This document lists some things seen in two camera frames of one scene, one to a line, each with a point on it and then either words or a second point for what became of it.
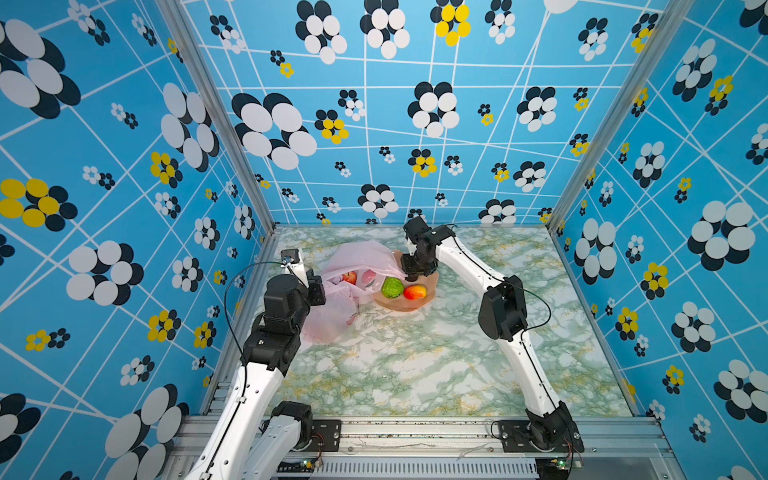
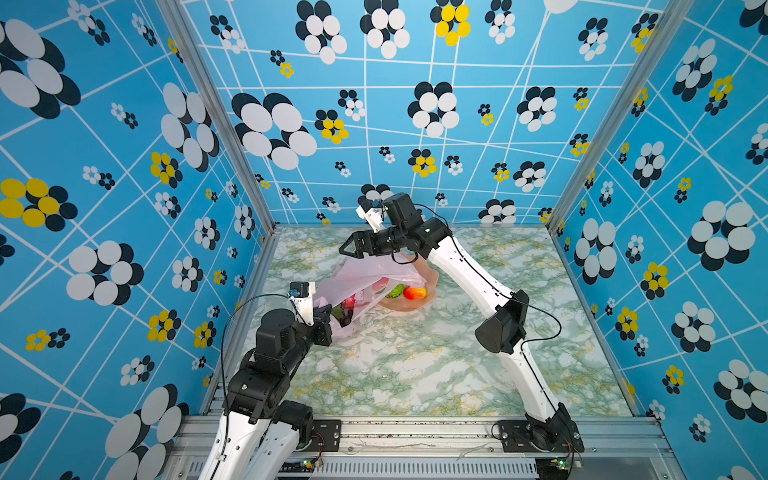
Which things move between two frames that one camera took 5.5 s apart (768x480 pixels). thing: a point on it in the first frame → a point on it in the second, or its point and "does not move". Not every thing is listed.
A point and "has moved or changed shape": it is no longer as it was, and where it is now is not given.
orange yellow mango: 414,292 does not move
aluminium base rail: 451,448 does not move
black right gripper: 408,267 → 360,240
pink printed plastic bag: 353,270 has moved or changed shape
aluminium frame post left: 183,28 does not move
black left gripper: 314,289 → 320,317
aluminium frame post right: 675,18 does not move
